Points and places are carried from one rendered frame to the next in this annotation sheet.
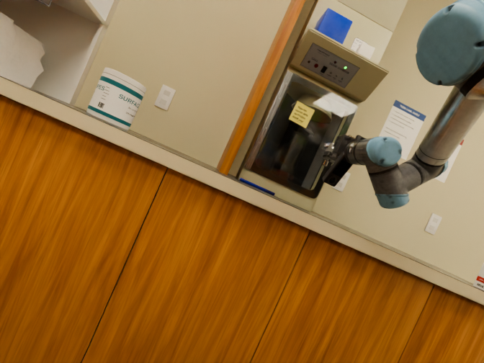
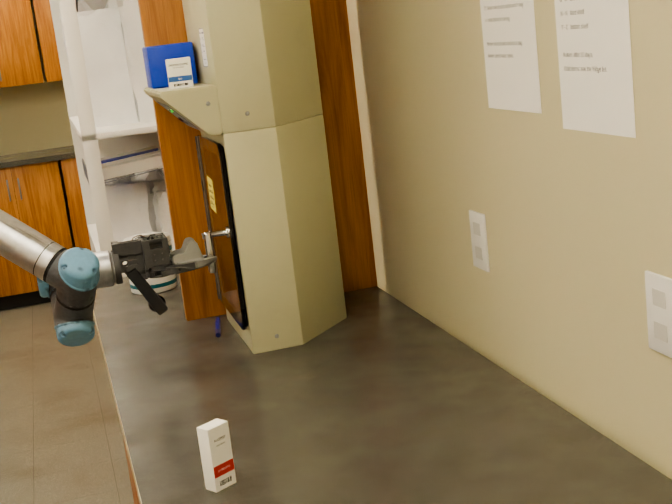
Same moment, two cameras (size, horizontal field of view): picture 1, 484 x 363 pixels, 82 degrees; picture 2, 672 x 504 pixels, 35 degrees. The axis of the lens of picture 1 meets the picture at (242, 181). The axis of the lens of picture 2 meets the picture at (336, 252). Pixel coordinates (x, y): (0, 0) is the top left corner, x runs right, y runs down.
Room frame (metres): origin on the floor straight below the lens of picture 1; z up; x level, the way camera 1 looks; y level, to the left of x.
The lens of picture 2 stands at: (1.04, -2.46, 1.60)
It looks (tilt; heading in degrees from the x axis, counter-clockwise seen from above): 12 degrees down; 83
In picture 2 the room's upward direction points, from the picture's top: 7 degrees counter-clockwise
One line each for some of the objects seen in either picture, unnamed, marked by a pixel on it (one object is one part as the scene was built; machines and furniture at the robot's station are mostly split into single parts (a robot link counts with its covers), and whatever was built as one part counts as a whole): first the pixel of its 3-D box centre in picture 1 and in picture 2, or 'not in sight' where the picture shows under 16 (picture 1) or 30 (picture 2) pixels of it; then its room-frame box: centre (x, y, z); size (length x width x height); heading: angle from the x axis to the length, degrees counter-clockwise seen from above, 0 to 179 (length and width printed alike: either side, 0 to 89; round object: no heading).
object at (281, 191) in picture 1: (305, 110); (271, 159); (1.21, -0.12, 1.32); 0.32 x 0.25 x 0.77; 98
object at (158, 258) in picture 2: (348, 150); (142, 259); (0.91, -0.27, 1.17); 0.12 x 0.08 x 0.09; 8
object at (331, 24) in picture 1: (329, 32); (169, 65); (1.02, -0.07, 1.55); 0.10 x 0.10 x 0.09; 8
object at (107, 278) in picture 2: (360, 152); (103, 268); (0.83, -0.28, 1.17); 0.08 x 0.05 x 0.08; 98
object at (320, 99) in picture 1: (302, 137); (220, 228); (1.08, -0.14, 1.19); 0.30 x 0.01 x 0.40; 97
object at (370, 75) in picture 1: (338, 68); (181, 109); (1.03, -0.15, 1.46); 0.32 x 0.12 x 0.10; 98
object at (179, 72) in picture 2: (362, 55); (179, 72); (1.04, -0.21, 1.54); 0.05 x 0.05 x 0.06; 89
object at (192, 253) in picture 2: not in sight; (194, 254); (1.01, -0.28, 1.17); 0.09 x 0.03 x 0.06; 4
